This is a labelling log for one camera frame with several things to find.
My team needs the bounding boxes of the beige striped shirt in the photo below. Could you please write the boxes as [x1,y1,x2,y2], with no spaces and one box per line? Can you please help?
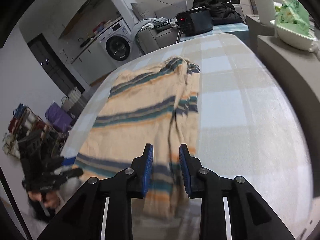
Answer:
[75,56,200,218]

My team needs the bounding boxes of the grey clothes on sofa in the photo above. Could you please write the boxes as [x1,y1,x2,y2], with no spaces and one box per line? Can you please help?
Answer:
[131,17,178,41]

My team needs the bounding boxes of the left hand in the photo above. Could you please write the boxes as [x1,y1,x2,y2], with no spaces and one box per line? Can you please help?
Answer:
[28,191,60,209]

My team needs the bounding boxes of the shoe rack with shoes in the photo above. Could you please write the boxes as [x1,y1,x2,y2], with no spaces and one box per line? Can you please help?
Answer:
[2,103,66,164]

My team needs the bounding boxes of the purple bag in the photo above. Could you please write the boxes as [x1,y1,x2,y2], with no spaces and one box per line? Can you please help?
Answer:
[45,102,73,132]

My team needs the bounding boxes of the woven laundry basket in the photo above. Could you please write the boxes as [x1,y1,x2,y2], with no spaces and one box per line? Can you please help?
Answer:
[61,87,88,119]

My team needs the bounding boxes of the checkered tablecloth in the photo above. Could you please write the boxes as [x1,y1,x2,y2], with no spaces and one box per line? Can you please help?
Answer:
[62,34,319,239]

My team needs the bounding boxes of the white washing machine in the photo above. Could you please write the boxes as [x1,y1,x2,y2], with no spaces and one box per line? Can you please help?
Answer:
[98,19,132,64]

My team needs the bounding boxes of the grey sofa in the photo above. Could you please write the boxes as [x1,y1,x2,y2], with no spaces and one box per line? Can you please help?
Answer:
[131,0,244,54]

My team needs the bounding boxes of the black rice cooker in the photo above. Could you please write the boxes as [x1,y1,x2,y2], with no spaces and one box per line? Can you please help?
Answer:
[175,7,214,36]

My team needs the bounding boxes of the teal checkered side table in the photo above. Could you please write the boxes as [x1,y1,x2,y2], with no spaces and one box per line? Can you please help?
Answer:
[178,23,249,47]

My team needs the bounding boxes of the black jacket pile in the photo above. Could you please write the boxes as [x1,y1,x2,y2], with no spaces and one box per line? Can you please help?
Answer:
[192,0,244,25]

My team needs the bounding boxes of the white bowl with green bag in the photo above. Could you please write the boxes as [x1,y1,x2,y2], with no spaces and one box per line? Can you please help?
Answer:
[270,0,319,54]

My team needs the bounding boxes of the white paper roll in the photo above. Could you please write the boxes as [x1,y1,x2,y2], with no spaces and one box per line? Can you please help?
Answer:
[255,0,276,26]

